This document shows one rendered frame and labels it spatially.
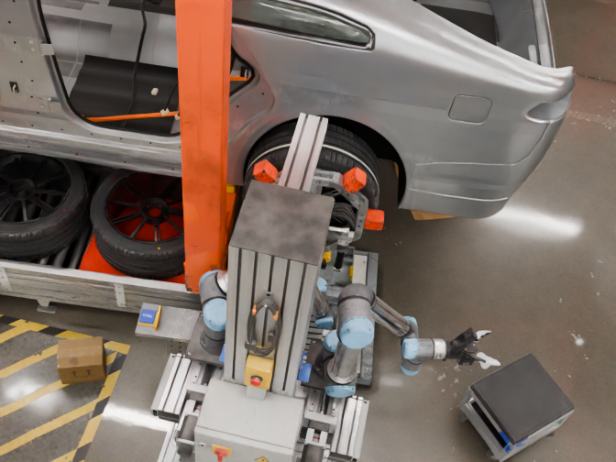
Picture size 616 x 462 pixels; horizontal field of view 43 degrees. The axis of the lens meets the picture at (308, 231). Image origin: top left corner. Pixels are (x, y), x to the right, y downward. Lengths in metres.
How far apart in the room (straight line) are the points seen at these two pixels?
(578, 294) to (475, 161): 1.51
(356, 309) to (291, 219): 0.63
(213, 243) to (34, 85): 1.10
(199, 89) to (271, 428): 1.20
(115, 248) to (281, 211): 1.95
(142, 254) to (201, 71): 1.48
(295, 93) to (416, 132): 0.58
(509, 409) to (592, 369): 0.85
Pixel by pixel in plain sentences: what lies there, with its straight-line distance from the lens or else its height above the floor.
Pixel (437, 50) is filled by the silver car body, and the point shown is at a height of 1.71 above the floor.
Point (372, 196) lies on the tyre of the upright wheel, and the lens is 3.68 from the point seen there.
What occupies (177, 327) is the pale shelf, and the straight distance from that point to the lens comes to 3.79.
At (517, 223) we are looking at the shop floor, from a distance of 5.11.
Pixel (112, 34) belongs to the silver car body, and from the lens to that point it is 4.52.
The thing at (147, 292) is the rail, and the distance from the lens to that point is 4.04.
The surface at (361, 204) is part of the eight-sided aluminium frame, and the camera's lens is 3.60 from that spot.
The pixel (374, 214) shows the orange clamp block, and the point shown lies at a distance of 3.71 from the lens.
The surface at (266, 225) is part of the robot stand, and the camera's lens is 2.15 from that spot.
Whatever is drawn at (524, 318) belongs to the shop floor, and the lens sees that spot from 4.69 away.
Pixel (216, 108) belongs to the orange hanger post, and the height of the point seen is 1.76.
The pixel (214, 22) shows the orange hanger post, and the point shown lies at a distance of 2.59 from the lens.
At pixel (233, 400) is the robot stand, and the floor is 1.23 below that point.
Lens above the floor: 3.72
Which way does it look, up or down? 52 degrees down
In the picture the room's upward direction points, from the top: 10 degrees clockwise
